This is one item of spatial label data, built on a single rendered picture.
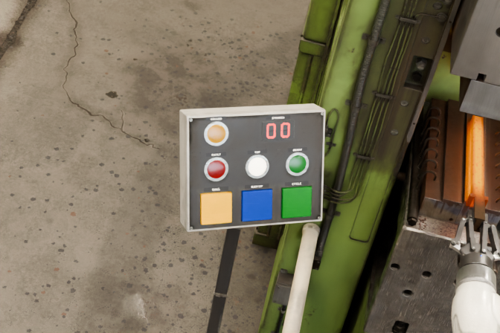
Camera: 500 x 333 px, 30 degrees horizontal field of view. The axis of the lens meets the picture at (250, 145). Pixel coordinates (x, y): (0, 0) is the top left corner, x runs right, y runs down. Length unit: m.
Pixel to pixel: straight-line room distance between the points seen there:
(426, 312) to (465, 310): 0.55
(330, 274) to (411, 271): 0.41
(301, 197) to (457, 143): 0.54
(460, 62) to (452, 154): 0.46
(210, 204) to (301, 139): 0.27
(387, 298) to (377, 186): 0.31
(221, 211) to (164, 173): 1.52
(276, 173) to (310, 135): 0.12
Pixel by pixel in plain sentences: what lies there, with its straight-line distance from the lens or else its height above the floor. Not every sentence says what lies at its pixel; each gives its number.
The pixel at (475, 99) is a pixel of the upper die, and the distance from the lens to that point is 2.22.
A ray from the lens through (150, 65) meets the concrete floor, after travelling 4.22.
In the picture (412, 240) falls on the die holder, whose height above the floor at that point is 0.88.
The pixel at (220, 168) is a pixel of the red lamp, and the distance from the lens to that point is 2.18.
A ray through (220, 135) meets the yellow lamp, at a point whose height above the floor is 1.16.
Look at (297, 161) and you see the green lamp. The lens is 2.23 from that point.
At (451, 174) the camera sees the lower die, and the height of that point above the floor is 0.99.
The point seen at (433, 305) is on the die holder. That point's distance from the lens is 2.63.
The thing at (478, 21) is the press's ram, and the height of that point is 1.52.
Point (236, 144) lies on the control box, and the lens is 2.18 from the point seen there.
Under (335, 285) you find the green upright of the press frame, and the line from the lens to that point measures 2.91.
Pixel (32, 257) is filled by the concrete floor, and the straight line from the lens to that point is 3.40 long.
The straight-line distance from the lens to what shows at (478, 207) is 2.36.
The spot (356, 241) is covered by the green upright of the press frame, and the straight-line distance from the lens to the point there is 2.76.
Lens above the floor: 2.59
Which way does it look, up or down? 42 degrees down
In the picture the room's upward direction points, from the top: 12 degrees clockwise
